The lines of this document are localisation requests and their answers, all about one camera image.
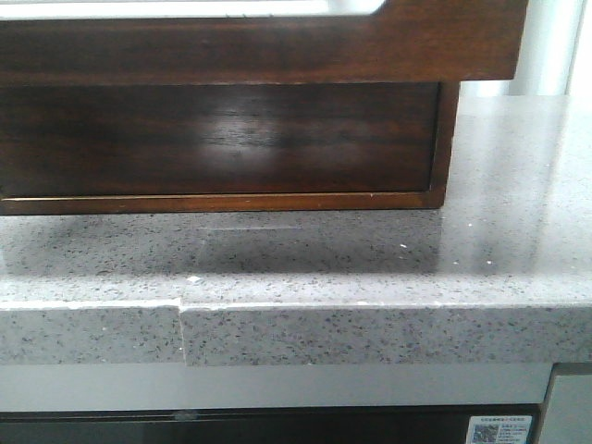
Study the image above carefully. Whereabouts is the wooden drawer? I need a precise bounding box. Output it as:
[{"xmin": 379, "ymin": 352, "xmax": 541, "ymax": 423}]
[
  {"xmin": 0, "ymin": 82, "xmax": 440, "ymax": 198},
  {"xmin": 1, "ymin": 1, "xmax": 527, "ymax": 86}
]

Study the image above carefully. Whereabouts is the dark wooden drawer cabinet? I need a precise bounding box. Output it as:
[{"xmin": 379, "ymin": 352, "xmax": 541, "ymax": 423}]
[{"xmin": 0, "ymin": 80, "xmax": 461, "ymax": 216}]

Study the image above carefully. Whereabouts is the white QR code label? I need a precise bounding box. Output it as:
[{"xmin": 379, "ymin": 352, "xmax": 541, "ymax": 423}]
[{"xmin": 465, "ymin": 415, "xmax": 533, "ymax": 444}]

